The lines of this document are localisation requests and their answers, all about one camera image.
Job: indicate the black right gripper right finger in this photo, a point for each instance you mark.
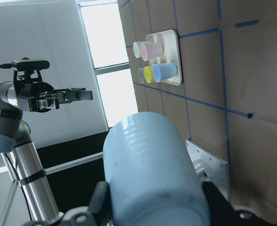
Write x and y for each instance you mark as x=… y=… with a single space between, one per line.
x=221 y=211

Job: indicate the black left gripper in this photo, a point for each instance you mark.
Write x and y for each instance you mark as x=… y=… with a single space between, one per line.
x=35 y=95

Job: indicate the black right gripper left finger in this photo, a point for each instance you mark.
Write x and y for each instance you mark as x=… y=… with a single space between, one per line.
x=100 y=203

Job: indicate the light blue ikea cup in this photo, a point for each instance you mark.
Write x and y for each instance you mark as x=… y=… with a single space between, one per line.
x=151 y=176

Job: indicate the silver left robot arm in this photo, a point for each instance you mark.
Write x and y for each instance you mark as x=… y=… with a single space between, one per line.
x=22 y=159

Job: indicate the grey plastic cup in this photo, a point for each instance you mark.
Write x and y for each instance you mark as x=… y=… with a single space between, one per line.
x=141 y=75

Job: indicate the cream white plastic cup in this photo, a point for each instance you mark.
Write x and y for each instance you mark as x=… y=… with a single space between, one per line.
x=136 y=47

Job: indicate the yellow plastic cup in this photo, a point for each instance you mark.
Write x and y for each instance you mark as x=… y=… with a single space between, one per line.
x=148 y=74

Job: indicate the pink plastic cup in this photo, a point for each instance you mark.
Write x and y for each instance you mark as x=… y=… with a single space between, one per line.
x=151 y=50

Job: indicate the blue plastic cup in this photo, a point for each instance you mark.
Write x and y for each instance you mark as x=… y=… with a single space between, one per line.
x=164 y=71

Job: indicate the cream plastic tray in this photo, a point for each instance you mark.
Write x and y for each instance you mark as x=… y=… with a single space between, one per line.
x=170 y=41

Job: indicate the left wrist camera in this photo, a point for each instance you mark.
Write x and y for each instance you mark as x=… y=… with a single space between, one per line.
x=29 y=65

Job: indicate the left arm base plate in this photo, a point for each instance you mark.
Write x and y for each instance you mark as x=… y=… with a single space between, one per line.
x=210 y=167

